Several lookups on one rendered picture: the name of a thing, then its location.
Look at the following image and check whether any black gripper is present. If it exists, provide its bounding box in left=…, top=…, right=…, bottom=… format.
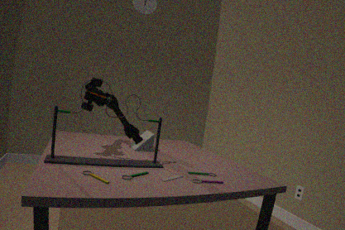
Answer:
left=81, top=78, right=103, bottom=111

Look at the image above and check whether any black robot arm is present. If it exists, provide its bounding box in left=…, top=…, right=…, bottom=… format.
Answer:
left=94, top=89, right=142, bottom=144

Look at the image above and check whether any grey loop with yellow handle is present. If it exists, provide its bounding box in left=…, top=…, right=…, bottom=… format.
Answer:
left=83, top=170, right=109, bottom=184

